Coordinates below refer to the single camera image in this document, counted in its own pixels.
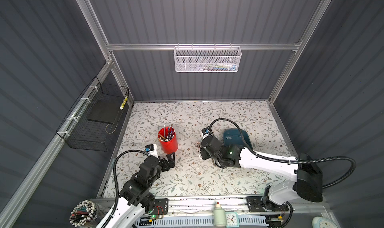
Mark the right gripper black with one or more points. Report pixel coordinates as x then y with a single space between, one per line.
202 153

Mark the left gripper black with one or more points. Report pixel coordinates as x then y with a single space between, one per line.
171 163

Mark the pink eraser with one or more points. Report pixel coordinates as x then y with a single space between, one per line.
199 150

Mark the teal plastic tray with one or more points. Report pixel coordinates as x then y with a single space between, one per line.
233 137

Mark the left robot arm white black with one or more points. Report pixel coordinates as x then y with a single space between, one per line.
135 200

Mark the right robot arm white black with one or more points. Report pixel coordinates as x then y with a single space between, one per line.
302 180

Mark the red pen cup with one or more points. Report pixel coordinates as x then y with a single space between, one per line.
168 139

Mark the yellow marker in side basket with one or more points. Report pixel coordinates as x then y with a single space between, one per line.
123 102

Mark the white glue bottle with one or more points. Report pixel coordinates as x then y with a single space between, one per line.
219 215

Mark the small teal clock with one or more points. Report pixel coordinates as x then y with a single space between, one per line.
232 220

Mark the clear jar of pencils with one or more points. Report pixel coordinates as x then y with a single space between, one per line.
83 214

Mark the white round device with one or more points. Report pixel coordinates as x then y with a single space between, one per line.
320 222

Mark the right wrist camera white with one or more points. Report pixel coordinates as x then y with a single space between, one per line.
205 132

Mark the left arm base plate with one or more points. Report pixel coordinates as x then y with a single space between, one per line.
160 207

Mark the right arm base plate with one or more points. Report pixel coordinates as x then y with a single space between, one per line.
256 204

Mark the black wire side basket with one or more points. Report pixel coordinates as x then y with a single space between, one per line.
96 120

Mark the white wire wall basket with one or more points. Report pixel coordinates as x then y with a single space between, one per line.
207 59

